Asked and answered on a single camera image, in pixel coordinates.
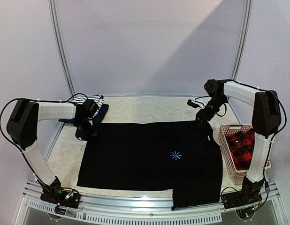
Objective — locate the black white striped tank top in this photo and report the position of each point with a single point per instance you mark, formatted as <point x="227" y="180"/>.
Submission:
<point x="93" y="104"/>

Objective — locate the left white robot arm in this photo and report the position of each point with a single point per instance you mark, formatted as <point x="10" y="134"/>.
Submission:
<point x="22" y="127"/>

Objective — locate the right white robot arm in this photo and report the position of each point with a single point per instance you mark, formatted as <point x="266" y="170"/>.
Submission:
<point x="266" y="117"/>

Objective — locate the black garment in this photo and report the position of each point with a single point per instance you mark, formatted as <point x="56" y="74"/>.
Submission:
<point x="181" y="156"/>

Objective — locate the red black plaid shirt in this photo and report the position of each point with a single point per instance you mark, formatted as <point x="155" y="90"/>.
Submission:
<point x="241" y="146"/>

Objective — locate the folded blue garment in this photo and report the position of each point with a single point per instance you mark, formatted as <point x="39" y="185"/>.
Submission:
<point x="98" y="118"/>

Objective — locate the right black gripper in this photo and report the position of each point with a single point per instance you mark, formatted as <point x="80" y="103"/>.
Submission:
<point x="202" y="114"/>

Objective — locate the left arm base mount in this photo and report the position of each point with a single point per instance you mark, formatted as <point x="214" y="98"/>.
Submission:
<point x="62" y="196"/>

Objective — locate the pink perforated laundry basket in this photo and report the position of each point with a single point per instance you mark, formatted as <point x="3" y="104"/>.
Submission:
<point x="226" y="150"/>

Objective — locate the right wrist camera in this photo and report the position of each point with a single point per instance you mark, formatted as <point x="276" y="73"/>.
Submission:
<point x="195" y="104"/>

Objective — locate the aluminium front rail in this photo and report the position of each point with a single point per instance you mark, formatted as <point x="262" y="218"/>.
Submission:
<point x="113" y="210"/>

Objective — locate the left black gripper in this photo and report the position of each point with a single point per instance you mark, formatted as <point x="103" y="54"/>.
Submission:
<point x="80" y="134"/>

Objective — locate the aluminium corner post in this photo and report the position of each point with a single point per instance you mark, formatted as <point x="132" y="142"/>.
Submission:
<point x="243" y="36"/>
<point x="60" y="47"/>

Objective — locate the left aluminium corner post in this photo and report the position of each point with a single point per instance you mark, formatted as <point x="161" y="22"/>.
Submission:
<point x="60" y="47"/>

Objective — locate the right aluminium corner post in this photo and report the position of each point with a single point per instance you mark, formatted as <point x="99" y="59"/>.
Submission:
<point x="243" y="36"/>

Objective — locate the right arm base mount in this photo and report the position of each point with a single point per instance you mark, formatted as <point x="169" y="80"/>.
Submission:
<point x="249" y="195"/>

